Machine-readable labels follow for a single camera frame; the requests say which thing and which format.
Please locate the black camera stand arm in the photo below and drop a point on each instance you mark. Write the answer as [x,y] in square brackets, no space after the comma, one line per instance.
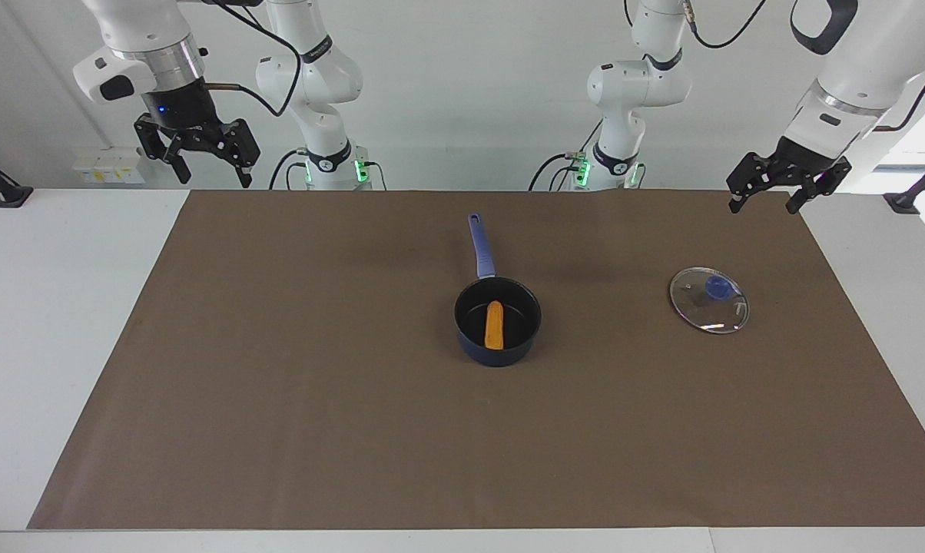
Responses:
[5,192]
[912,196]

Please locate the yellow toy corn cob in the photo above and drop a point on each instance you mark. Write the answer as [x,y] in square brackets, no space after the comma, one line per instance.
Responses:
[494,326]

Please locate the brown table mat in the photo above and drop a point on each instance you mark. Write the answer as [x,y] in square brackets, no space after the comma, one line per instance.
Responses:
[355,445]

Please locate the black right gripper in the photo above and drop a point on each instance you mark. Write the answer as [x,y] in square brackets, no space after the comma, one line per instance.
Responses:
[182,111]

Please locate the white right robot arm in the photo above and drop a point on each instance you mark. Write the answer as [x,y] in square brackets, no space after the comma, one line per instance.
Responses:
[309,77]

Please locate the glass lid with purple knob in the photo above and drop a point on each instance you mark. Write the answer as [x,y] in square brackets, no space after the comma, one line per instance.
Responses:
[708,303]

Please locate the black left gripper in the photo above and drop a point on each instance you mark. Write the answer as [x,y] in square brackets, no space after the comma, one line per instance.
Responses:
[804,163]

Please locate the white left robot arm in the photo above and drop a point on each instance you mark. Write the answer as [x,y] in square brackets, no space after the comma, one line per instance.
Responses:
[631,84]

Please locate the white wall outlet box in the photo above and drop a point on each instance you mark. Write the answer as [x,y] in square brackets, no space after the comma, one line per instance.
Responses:
[109,165]

